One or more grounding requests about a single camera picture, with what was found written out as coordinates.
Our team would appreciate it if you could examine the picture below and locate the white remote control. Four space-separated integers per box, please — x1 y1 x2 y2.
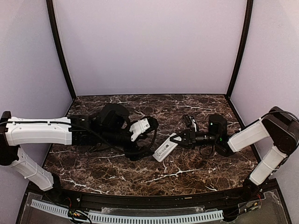
152 133 178 162

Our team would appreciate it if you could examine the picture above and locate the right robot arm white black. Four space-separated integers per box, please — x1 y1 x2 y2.
170 106 299 197

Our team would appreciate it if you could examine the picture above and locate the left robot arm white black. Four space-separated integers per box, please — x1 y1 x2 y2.
0 103 158 202

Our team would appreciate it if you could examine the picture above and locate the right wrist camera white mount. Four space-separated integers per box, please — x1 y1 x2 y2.
182 114 199 132

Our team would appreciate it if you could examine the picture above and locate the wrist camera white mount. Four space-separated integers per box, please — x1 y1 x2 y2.
129 117 158 142
182 114 199 132

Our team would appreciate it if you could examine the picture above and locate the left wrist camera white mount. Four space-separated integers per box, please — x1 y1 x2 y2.
129 117 158 142

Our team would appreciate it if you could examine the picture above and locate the black left camera cable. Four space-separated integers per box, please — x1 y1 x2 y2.
93 118 159 154

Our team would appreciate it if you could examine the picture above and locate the black front rail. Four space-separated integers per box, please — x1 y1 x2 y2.
44 188 249 210

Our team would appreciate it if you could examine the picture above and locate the white slotted cable duct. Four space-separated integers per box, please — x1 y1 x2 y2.
30 199 224 224

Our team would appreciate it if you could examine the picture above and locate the right black frame post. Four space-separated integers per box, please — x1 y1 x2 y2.
226 0 254 99

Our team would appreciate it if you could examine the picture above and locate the black frame post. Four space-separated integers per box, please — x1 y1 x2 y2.
226 0 254 99
46 0 77 101

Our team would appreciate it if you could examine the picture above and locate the left black frame post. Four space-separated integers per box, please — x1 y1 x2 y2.
46 0 77 101

